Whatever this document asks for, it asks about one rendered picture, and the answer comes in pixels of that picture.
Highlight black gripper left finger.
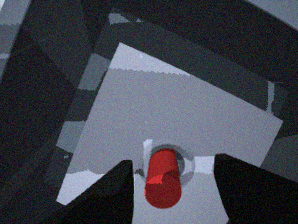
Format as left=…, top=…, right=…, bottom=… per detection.
left=40, top=160, right=133, bottom=224

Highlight red peg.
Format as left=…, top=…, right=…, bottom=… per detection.
left=145, top=148, right=182, bottom=209

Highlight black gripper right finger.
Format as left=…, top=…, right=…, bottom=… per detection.
left=214, top=153, right=298, bottom=224

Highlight grey metal plate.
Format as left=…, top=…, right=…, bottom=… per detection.
left=56, top=43, right=282, bottom=224

